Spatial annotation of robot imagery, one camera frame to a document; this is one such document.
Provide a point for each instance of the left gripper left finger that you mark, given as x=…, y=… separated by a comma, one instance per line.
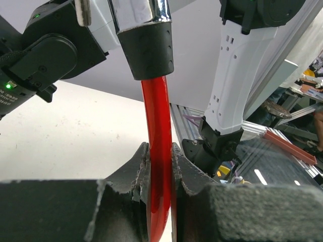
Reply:
x=110, y=209

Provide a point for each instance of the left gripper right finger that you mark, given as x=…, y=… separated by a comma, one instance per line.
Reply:
x=205, y=210

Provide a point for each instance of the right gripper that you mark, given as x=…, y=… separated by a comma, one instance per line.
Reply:
x=52, y=47

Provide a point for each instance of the red cable lock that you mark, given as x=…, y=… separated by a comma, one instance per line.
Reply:
x=144, y=30

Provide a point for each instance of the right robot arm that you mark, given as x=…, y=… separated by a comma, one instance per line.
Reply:
x=247, y=29

